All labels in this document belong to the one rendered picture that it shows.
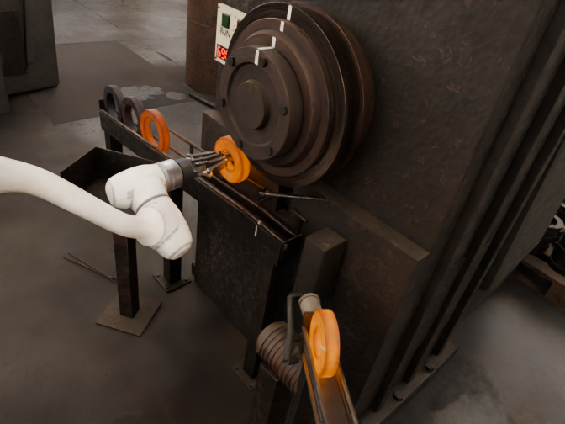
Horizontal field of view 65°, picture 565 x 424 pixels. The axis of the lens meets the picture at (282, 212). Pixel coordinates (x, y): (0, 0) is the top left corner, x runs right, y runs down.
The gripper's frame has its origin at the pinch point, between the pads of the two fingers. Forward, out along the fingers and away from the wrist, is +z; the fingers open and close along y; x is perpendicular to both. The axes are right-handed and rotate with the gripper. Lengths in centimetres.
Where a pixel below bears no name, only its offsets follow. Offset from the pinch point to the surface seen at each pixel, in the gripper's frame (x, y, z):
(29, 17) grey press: -27, -267, 20
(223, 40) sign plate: 28.7, -22.4, 11.7
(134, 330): -82, -17, -33
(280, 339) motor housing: -31, 49, -17
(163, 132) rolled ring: -11.2, -43.0, -0.6
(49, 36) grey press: -43, -271, 32
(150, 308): -83, -24, -22
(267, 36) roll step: 43.2, 18.0, -5.0
